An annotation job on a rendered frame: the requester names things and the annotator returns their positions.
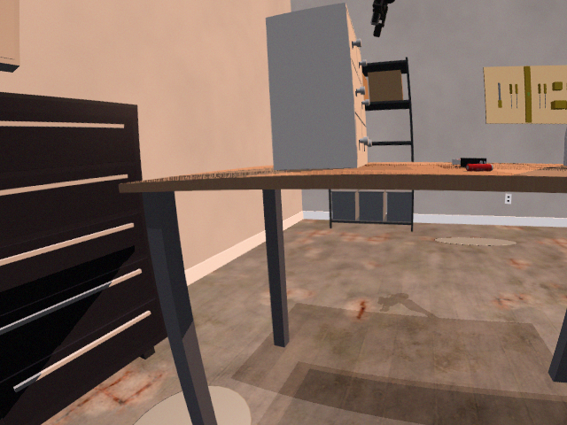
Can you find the red battery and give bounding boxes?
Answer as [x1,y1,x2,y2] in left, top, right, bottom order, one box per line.
[466,164,493,171]

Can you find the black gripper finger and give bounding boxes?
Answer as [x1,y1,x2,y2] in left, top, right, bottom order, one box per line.
[371,0,388,26]
[373,6,388,37]

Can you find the black 9v battery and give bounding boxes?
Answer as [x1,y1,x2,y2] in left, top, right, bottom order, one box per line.
[461,158,486,166]

